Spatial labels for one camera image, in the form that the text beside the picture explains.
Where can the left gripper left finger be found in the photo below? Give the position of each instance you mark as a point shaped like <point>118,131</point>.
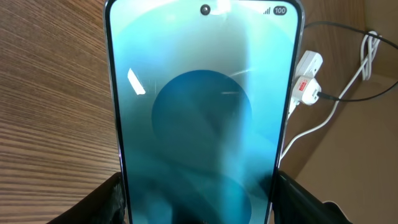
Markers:
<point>105,205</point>

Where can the white power strip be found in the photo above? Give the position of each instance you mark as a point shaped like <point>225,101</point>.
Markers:
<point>308,66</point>

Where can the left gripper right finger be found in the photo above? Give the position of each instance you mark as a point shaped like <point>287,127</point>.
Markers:
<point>293,204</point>

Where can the white USB charger plug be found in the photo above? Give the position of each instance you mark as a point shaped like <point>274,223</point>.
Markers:
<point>306,90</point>

